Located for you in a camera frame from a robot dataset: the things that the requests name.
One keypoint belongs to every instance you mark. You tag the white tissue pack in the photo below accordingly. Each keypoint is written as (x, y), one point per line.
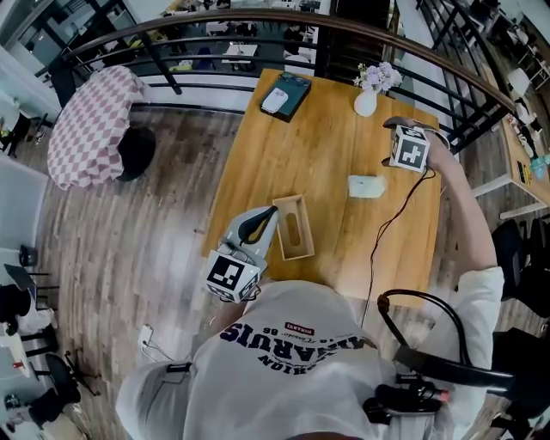
(365, 187)

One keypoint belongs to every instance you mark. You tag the black railing with wooden handrail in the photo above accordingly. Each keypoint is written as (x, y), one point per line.
(258, 23)

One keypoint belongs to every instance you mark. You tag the person's white printed shirt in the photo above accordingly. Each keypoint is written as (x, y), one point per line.
(279, 386)

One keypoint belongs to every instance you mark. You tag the black round stool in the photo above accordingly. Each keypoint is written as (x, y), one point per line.
(137, 150)

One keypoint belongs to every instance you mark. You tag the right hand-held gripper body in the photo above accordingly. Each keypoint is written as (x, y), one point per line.
(410, 150)

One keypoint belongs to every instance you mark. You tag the dark rectangular tray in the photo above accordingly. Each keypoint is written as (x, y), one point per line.
(296, 92)

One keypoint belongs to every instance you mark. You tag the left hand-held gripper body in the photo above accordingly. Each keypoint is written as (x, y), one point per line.
(225, 275)

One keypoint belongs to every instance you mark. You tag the black mounting rig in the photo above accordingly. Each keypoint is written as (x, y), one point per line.
(404, 399)

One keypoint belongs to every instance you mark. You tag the wooden tray box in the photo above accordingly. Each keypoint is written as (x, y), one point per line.
(301, 215)

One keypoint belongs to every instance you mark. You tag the black office chair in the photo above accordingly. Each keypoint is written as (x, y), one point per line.
(520, 266)

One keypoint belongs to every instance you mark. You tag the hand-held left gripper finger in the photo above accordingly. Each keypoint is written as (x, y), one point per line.
(268, 227)
(253, 219)

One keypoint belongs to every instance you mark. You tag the wooden desk with white legs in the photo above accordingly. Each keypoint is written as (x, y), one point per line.
(515, 159)

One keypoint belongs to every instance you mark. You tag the checkered cloth covered table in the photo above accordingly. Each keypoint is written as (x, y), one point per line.
(90, 129)

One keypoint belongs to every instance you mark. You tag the pale purple flower bunch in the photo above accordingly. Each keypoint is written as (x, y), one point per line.
(380, 75)

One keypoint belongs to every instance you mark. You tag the white power strip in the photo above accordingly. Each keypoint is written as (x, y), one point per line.
(146, 335)

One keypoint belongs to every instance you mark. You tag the black screen device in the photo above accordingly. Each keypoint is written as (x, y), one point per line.
(455, 370)

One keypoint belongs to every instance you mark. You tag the green bottle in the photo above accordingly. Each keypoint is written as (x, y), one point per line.
(539, 167)

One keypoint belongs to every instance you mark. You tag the white vase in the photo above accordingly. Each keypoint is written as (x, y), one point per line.
(365, 105)

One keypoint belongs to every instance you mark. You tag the small white device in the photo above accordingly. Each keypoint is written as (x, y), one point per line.
(275, 99)

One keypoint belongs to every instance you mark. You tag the person's right forearm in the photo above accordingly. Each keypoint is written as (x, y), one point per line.
(464, 215)

